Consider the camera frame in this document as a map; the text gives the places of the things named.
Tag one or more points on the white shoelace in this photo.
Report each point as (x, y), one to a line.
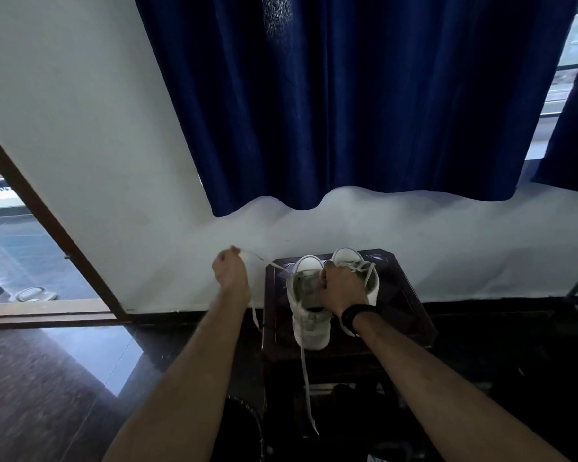
(306, 375)

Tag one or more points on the person's left forearm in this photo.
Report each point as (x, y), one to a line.
(192, 380)

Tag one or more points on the person's left fingers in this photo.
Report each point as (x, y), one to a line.
(227, 254)

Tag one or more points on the window with metal grille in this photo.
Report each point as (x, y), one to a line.
(563, 67)

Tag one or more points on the dark wooden stool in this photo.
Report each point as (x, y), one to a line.
(395, 307)

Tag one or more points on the person's right forearm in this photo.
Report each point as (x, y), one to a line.
(443, 394)

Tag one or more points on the grey sandal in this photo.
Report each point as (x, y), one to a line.
(32, 294)

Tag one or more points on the person's right hand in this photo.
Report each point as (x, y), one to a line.
(343, 287)

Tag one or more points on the brown wooden door frame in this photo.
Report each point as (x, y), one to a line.
(48, 221)

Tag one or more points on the black waste bin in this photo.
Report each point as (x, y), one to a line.
(238, 430)

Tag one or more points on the white sneaker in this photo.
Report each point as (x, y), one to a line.
(309, 307)
(361, 269)

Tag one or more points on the black wristband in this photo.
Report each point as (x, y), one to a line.
(357, 316)

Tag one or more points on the person's left hand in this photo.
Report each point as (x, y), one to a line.
(230, 273)

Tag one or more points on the dark blue curtain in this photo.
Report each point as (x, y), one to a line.
(571, 134)
(347, 96)

